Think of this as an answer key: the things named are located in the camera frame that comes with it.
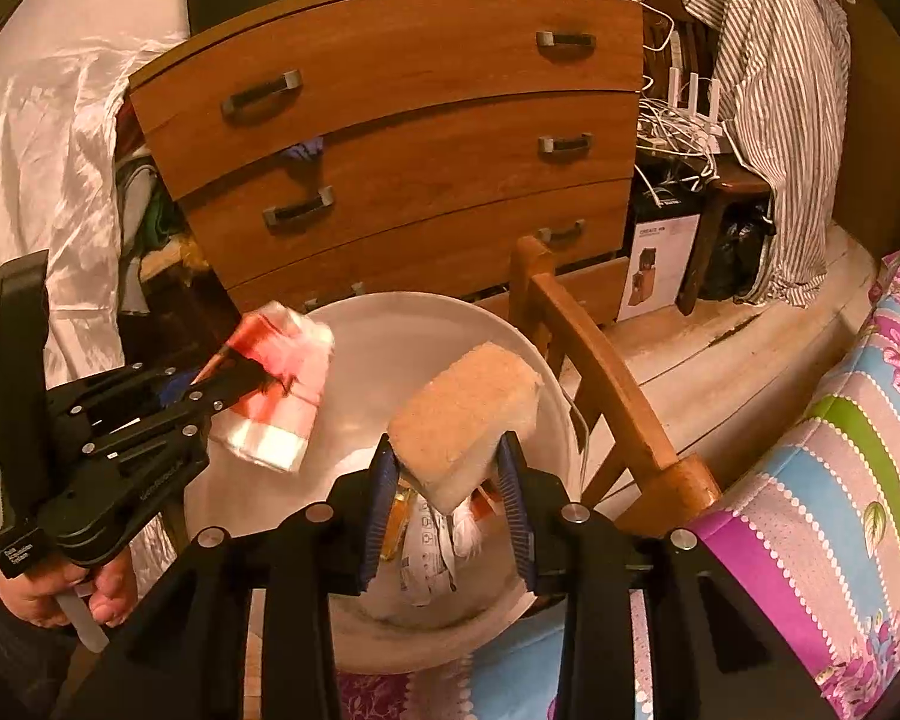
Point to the wooden dresser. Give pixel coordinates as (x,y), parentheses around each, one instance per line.
(420,157)

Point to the floral striped blanket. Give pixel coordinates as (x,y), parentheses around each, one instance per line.
(832,465)

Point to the dark wooden stool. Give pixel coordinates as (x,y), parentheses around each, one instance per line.
(727,191)

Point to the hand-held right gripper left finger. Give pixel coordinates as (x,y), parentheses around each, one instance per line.
(379,517)

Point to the pile of clothes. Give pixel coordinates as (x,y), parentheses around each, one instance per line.
(150,225)

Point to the tan and white sponge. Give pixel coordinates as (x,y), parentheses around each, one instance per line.
(457,412)

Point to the blue cloth in drawer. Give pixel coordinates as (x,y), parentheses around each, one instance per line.
(305,151)

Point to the brown wooden door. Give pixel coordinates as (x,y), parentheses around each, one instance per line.
(885,90)

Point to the white plastic bucket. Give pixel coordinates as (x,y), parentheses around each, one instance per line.
(390,337)

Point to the white satin cloth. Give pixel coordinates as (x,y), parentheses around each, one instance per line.
(37,187)

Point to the red and white wrapper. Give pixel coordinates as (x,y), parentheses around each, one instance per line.
(285,420)

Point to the person's left forearm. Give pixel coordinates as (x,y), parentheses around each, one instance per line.
(7,660)

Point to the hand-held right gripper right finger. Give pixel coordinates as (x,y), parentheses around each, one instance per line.
(514,510)

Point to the white cardboard box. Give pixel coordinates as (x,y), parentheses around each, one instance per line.
(660,270)

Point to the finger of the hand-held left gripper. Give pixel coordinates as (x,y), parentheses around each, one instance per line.
(120,382)
(195,409)

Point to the light wooden chair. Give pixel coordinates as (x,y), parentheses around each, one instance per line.
(607,382)

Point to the black bag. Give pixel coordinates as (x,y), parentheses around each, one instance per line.
(735,255)

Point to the orange snack packet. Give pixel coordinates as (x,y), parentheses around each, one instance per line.
(403,521)

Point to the dark wooden chair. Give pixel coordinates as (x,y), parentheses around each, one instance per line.
(690,41)

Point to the striped cloth covered rack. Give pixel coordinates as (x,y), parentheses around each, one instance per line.
(787,90)

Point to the person's left hand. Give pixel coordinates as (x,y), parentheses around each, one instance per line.
(60,592)

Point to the white router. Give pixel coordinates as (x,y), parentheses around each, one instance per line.
(690,101)

